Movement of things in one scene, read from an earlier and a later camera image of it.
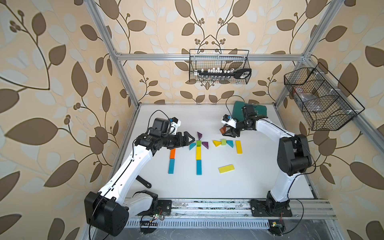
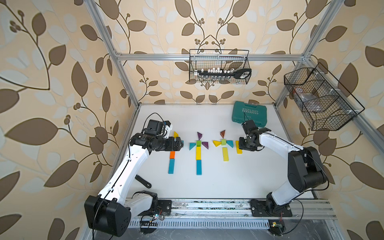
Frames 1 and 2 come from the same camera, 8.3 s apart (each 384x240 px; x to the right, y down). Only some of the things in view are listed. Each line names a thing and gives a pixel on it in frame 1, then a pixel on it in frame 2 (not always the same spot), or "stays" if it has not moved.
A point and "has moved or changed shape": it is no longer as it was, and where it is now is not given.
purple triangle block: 199,135 stays
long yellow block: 198,153 stays
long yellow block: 226,168 to 225,155
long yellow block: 239,148 stays
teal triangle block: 230,142 stays
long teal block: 171,166 stays
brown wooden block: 223,130 has moved or changed shape
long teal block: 199,167 stays
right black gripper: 231,131 to 241,139
